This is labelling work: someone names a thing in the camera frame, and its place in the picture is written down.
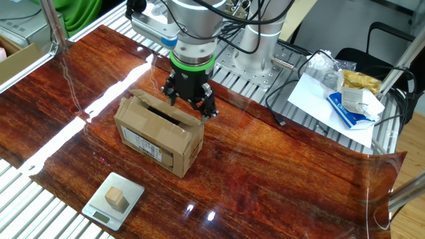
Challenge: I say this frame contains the gold foil bag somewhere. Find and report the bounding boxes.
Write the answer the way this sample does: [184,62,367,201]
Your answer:
[341,69,382,96]

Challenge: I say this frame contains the white paper sheet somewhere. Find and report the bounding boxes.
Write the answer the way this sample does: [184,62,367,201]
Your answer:
[287,72,376,149]

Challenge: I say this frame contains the open brown storage carton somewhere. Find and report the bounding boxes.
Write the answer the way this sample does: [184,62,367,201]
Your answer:
[0,35,44,86]

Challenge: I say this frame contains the small wooden cube block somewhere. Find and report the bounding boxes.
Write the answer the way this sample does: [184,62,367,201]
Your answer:
[104,186,129,212]

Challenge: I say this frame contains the silver cable connector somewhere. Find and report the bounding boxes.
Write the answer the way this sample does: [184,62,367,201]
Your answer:
[270,55,299,72]

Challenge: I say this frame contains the black chair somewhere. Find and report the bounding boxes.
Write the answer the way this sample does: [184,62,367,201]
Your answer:
[335,21,425,123]

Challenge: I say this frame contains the brown cardboard shipping box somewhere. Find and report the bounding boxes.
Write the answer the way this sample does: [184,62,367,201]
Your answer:
[114,88,205,179]

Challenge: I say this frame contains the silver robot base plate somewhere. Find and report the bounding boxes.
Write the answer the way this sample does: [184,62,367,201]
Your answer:
[214,39,308,90]

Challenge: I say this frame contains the glossy wood-grain table mat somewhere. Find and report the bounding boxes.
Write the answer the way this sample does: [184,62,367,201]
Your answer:
[0,25,408,239]

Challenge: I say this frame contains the small white square packet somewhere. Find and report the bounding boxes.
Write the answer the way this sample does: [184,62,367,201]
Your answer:
[341,86,366,116]

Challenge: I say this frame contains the aluminium frame post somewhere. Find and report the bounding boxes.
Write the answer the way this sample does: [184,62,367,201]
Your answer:
[377,33,425,100]
[388,172,425,213]
[39,0,74,56]

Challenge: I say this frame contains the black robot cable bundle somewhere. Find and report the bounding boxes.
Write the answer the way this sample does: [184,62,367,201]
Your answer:
[125,0,296,56]

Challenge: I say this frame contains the thick black cable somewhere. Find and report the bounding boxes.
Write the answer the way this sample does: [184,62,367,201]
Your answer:
[375,64,418,127]

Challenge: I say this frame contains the blue tissue pack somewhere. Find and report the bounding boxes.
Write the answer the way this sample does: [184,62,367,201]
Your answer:
[325,92,376,130]

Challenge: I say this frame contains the beige board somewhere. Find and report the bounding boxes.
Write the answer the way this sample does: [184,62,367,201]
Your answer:
[278,0,319,42]

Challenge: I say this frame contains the black USB cable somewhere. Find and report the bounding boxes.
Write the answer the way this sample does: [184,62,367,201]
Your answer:
[264,48,339,127]

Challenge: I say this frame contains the green cloth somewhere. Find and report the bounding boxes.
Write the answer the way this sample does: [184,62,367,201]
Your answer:
[31,0,104,38]

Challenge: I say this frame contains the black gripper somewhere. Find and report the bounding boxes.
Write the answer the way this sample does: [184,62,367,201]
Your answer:
[161,68,220,123]

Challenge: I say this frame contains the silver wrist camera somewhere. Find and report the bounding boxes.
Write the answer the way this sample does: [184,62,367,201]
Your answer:
[130,6,180,50]

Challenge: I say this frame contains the white crumpled tissue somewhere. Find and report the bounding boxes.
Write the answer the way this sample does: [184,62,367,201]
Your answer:
[360,88,386,122]

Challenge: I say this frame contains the clear plastic bag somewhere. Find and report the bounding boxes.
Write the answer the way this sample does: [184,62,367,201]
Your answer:
[305,49,357,90]

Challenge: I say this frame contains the grey metal device case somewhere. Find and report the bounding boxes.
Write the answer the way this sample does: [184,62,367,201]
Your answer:
[0,0,69,50]

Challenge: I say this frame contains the silver digital kitchen scale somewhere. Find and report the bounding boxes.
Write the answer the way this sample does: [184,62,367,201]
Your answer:
[81,171,145,232]

